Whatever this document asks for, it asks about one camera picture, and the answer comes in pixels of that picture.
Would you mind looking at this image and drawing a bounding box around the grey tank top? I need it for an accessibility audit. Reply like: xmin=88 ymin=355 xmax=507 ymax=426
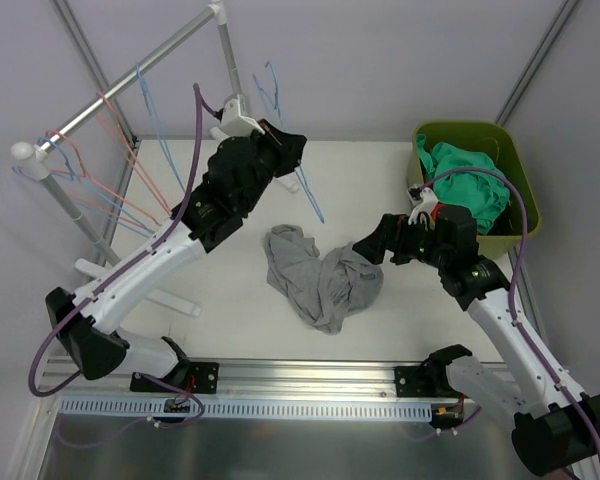
xmin=263 ymin=224 xmax=384 ymax=335

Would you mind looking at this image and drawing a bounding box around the green tank top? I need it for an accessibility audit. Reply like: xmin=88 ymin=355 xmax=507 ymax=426
xmin=416 ymin=134 xmax=510 ymax=235

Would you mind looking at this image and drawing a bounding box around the light blue wire hanger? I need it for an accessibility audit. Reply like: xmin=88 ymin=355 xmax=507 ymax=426
xmin=10 ymin=134 xmax=154 ymax=240

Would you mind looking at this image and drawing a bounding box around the black tank top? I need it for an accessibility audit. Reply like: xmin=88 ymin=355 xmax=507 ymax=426
xmin=488 ymin=199 xmax=521 ymax=236

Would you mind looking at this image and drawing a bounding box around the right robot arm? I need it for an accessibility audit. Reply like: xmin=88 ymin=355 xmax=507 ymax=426
xmin=353 ymin=206 xmax=600 ymax=476

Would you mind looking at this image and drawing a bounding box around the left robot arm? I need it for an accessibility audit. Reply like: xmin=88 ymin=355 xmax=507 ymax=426
xmin=46 ymin=120 xmax=307 ymax=391

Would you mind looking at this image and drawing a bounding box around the olive green plastic basket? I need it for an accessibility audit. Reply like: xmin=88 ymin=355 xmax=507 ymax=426
xmin=406 ymin=120 xmax=540 ymax=260

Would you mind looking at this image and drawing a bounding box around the silver clothes rack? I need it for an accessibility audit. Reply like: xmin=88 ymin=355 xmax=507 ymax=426
xmin=10 ymin=0 xmax=301 ymax=319

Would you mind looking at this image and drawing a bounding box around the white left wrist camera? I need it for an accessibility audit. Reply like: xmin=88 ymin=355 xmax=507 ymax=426
xmin=211 ymin=94 xmax=264 ymax=141

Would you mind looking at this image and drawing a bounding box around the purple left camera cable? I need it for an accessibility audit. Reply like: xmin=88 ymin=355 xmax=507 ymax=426
xmin=27 ymin=83 xmax=221 ymax=399

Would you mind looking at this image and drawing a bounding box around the aluminium rail with cable duct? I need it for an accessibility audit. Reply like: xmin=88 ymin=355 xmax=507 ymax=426
xmin=37 ymin=355 xmax=521 ymax=436

